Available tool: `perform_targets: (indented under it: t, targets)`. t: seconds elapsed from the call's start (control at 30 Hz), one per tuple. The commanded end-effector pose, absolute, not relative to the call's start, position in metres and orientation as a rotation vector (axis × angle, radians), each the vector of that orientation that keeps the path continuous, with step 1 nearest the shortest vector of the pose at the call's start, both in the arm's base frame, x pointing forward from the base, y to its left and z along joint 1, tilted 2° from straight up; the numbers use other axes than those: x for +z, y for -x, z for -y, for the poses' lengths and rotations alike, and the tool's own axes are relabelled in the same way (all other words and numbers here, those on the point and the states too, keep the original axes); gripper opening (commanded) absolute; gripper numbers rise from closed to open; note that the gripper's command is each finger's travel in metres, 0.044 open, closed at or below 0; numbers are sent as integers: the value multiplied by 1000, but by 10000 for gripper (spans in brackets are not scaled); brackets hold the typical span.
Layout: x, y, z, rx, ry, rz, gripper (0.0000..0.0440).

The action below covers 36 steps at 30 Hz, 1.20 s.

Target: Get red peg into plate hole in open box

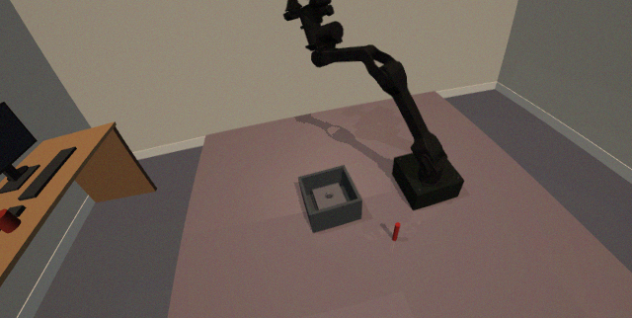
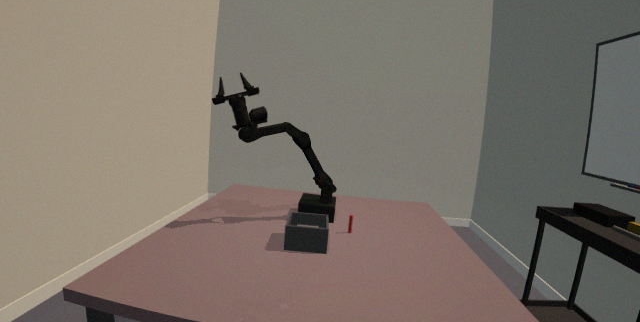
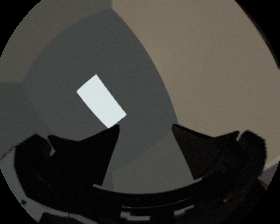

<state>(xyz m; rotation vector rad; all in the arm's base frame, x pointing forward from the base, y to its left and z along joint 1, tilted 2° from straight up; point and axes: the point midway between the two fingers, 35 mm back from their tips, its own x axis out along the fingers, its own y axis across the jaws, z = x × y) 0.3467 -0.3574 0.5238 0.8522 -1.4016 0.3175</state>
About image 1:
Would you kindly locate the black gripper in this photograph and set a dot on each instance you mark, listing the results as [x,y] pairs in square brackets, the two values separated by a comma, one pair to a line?
[307,14]

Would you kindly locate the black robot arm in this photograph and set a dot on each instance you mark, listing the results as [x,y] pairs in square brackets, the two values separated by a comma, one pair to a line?
[392,79]

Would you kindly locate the red peg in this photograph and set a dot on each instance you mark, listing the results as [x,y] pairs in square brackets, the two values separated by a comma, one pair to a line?
[396,229]

